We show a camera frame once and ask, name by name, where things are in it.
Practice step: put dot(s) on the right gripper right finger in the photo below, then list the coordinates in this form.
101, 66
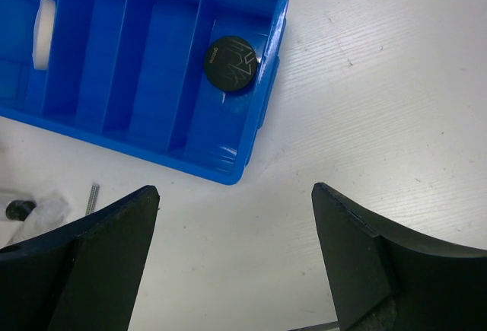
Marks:
385, 276

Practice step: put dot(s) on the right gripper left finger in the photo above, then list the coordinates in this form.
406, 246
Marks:
84, 275

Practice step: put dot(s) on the frosted bottle black collar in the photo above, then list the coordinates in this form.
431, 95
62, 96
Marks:
31, 216

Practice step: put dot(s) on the checkered makeup pencil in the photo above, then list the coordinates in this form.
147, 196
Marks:
92, 200

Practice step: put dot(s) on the white powder puff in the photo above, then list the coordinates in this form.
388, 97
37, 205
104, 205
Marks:
43, 34

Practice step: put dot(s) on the black round compact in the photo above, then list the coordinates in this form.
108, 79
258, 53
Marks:
230, 63

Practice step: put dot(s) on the blue compartment tray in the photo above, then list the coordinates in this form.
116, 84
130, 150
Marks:
128, 75

